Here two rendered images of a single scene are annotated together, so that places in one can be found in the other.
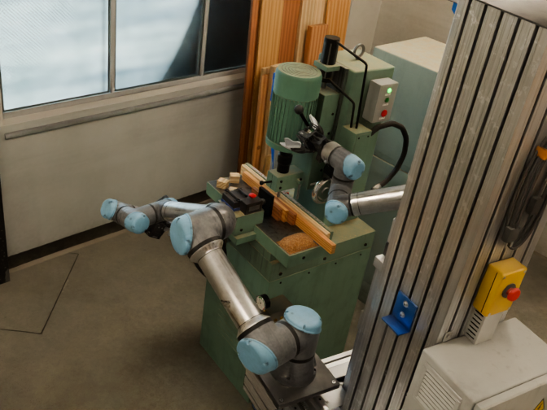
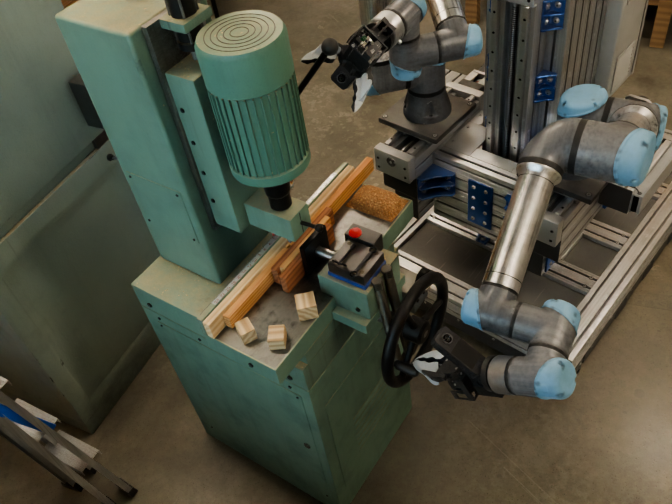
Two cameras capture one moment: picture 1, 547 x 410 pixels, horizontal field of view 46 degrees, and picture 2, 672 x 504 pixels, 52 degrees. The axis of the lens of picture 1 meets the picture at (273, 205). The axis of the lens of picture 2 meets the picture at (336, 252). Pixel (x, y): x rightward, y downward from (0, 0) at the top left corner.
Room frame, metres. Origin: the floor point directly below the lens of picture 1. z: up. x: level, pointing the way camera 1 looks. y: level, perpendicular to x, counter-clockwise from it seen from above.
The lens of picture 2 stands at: (2.36, 1.19, 2.13)
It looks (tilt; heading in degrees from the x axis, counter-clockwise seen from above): 46 degrees down; 262
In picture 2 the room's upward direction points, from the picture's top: 10 degrees counter-clockwise
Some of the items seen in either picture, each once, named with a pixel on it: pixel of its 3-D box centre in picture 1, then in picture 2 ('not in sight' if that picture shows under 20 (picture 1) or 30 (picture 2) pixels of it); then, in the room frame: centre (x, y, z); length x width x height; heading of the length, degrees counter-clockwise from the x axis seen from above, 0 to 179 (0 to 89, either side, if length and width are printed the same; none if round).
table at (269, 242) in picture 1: (255, 219); (332, 277); (2.22, 0.06, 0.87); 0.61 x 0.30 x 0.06; 41
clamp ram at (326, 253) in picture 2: (259, 202); (325, 253); (2.22, 0.06, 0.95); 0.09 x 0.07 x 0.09; 41
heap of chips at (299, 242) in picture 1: (297, 239); (376, 198); (2.04, -0.11, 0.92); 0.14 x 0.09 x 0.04; 131
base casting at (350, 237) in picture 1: (294, 228); (266, 276); (2.37, -0.11, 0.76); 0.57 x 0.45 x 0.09; 131
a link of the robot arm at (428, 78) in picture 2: not in sight; (423, 64); (1.75, -0.55, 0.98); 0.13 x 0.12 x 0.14; 174
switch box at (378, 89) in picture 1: (380, 100); not in sight; (2.40, -0.35, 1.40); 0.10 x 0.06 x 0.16; 131
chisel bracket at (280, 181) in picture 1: (285, 180); (278, 215); (2.30, -0.03, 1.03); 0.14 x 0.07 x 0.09; 131
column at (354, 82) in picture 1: (339, 140); (177, 141); (2.48, -0.23, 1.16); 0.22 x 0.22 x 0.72; 41
